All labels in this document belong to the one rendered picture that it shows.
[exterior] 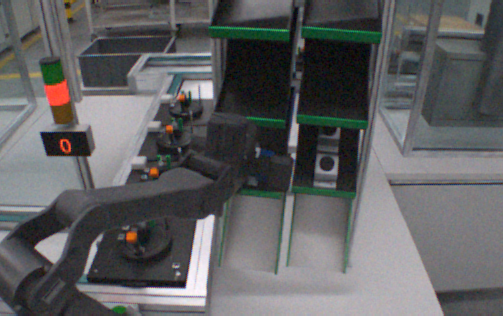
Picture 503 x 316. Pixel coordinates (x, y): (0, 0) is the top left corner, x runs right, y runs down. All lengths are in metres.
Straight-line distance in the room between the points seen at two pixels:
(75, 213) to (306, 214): 0.64
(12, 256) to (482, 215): 1.71
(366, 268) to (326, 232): 0.24
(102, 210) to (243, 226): 0.57
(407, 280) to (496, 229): 0.86
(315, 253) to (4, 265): 0.70
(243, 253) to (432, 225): 1.02
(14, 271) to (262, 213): 0.65
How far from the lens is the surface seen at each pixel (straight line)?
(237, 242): 0.96
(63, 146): 1.07
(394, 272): 1.18
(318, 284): 1.11
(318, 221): 0.96
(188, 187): 0.52
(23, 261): 0.42
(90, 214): 0.42
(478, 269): 2.12
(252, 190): 0.81
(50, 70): 0.99
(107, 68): 2.93
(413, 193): 1.65
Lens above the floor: 1.70
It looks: 33 degrees down
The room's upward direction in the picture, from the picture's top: straight up
